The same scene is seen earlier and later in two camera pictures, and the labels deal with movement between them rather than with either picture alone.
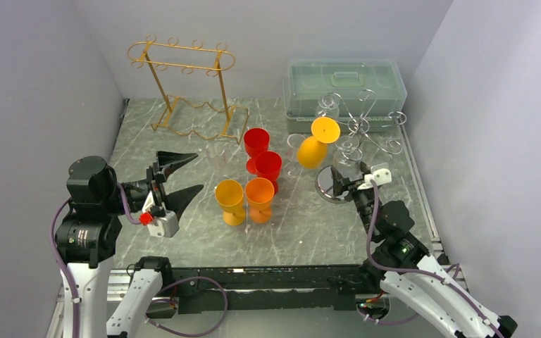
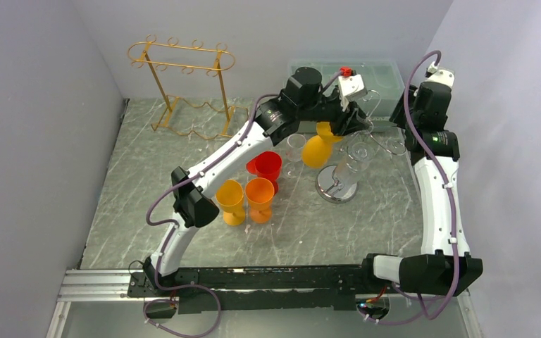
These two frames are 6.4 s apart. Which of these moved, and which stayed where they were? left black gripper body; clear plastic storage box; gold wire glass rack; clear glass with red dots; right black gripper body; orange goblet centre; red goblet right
Moved: left black gripper body; right black gripper body
Stayed: red goblet right; orange goblet centre; clear glass with red dots; gold wire glass rack; clear plastic storage box
